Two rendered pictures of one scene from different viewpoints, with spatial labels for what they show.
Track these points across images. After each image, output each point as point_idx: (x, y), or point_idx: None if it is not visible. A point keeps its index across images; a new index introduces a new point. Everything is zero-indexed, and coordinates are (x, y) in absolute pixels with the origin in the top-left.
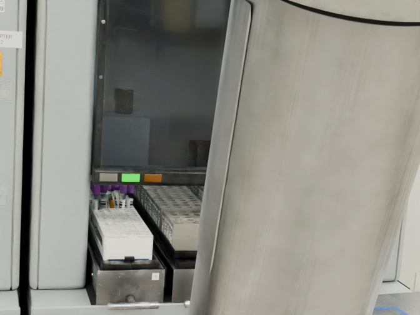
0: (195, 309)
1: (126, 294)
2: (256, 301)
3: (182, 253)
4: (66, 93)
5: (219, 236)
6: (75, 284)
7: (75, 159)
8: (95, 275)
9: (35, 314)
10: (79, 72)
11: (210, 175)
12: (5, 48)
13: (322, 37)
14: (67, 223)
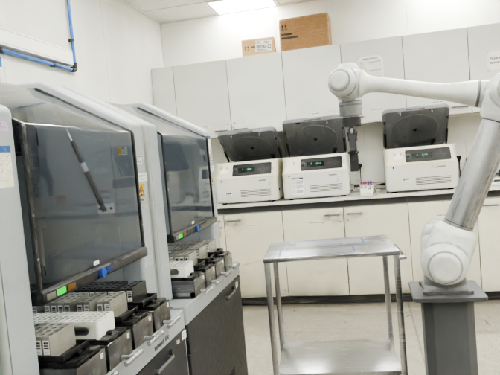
0: (481, 177)
1: (199, 288)
2: (495, 170)
3: (198, 265)
4: (158, 200)
5: (491, 161)
6: (171, 297)
7: (164, 233)
8: (190, 284)
9: (186, 309)
10: (160, 189)
11: (489, 152)
12: (143, 181)
13: None
14: (166, 266)
